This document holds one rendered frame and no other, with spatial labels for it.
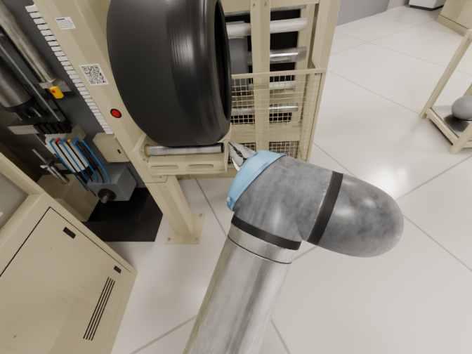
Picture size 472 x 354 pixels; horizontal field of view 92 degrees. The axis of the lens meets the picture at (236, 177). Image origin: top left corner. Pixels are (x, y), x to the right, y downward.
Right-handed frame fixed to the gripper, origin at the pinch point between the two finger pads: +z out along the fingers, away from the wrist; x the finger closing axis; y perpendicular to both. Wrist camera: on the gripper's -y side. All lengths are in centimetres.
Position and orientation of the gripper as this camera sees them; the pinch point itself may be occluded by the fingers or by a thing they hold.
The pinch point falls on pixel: (230, 144)
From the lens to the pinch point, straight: 79.7
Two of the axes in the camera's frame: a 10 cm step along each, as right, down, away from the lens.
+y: -0.6, 0.2, 10.0
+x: 7.3, -6.8, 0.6
